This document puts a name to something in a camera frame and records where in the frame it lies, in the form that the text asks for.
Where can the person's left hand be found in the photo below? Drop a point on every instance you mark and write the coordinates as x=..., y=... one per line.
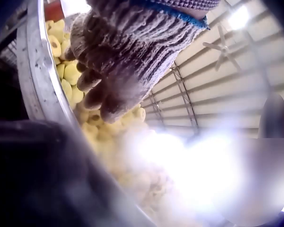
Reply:
x=132, y=47

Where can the person's left fingers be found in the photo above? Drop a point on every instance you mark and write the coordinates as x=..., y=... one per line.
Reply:
x=94, y=78

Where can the large metal basin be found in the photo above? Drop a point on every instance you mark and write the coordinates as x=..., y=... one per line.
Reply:
x=41, y=71

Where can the pile of peeled yellow fruit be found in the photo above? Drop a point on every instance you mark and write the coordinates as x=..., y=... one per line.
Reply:
x=104, y=132

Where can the red container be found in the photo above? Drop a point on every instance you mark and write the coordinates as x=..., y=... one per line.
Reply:
x=54, y=10

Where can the metal roof truss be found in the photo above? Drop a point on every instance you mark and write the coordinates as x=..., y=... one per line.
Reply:
x=182, y=92

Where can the white ceiling fan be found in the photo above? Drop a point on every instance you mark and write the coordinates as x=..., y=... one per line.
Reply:
x=223, y=48

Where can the bright ceiling lamp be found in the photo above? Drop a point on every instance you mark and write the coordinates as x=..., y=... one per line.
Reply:
x=238, y=17

